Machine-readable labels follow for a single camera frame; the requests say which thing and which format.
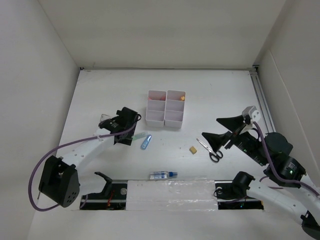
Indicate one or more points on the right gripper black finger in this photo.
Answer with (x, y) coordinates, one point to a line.
(233, 124)
(216, 141)

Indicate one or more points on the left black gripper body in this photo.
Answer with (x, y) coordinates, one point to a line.
(127, 139)

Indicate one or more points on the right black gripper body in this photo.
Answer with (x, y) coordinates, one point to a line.
(247, 144)

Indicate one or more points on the green capped correction tape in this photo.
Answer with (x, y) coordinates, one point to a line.
(139, 136)

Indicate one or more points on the blue transparent stapler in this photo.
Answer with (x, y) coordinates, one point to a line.
(146, 142)

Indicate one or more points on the red highlighter pen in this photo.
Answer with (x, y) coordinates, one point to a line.
(157, 97)

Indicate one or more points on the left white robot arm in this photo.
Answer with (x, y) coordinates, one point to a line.
(60, 175)

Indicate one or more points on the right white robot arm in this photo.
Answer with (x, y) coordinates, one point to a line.
(291, 193)

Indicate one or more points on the yellow eraser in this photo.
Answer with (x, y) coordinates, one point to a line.
(193, 150)

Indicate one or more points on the left white compartment organizer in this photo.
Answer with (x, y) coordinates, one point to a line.
(155, 110)

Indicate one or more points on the white compartment organizer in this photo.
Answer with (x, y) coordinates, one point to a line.
(155, 110)
(174, 109)

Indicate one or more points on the right white compartment organizer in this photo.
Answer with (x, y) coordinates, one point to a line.
(174, 109)

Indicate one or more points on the blue capped glue bottle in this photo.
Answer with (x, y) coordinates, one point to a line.
(162, 175)

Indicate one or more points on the black handled scissors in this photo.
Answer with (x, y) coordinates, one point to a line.
(214, 156)

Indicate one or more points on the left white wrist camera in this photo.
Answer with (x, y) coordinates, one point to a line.
(103, 118)

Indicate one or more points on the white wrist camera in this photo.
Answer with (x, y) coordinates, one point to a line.
(250, 115)
(103, 118)

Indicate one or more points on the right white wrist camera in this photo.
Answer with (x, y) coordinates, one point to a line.
(250, 115)

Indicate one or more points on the aluminium rail right side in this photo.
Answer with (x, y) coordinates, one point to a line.
(262, 102)

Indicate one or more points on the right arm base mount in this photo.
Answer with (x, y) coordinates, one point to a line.
(227, 199)

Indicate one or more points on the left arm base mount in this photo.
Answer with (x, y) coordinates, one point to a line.
(112, 197)

